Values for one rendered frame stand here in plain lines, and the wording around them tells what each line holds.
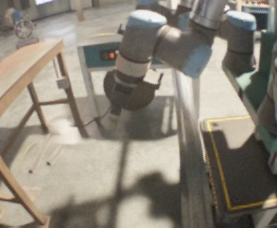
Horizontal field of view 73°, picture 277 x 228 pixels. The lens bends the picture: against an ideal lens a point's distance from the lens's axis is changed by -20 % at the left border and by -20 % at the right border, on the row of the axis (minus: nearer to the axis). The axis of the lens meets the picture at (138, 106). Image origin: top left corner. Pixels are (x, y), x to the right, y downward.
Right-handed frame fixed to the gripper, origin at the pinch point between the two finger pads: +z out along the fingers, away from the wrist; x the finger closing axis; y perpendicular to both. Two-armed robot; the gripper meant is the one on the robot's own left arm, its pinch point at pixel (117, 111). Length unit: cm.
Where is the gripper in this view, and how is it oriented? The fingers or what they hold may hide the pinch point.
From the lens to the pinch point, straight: 73.3
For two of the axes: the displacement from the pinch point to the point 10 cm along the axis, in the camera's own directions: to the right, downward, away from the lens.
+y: -9.4, -3.3, -0.3
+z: -2.6, 7.0, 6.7
